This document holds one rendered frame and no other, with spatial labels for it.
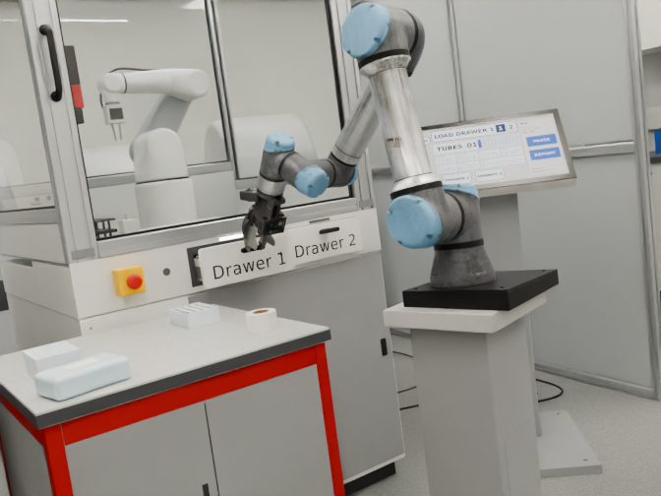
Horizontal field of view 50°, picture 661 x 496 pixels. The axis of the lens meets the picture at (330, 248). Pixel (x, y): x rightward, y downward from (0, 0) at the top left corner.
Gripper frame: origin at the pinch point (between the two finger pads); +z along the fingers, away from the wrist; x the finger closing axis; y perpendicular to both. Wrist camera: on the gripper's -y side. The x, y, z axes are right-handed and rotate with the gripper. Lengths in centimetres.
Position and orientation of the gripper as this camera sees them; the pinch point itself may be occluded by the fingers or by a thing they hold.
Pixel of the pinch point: (254, 245)
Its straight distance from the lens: 199.2
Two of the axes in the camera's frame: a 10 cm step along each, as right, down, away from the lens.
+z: -2.2, 8.0, 5.6
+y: 5.5, 5.8, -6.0
